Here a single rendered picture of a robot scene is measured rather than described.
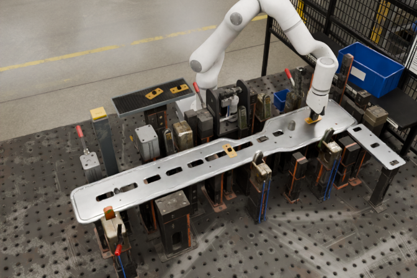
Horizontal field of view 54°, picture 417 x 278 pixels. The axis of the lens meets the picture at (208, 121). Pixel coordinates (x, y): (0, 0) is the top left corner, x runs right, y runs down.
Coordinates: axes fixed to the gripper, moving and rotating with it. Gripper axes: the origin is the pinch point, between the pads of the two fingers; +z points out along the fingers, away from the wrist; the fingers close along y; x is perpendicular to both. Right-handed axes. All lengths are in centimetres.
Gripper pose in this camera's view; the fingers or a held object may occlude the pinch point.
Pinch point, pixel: (314, 115)
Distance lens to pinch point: 204.7
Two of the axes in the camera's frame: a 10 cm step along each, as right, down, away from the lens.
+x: 9.0, -3.0, 3.3
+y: 4.4, 6.1, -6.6
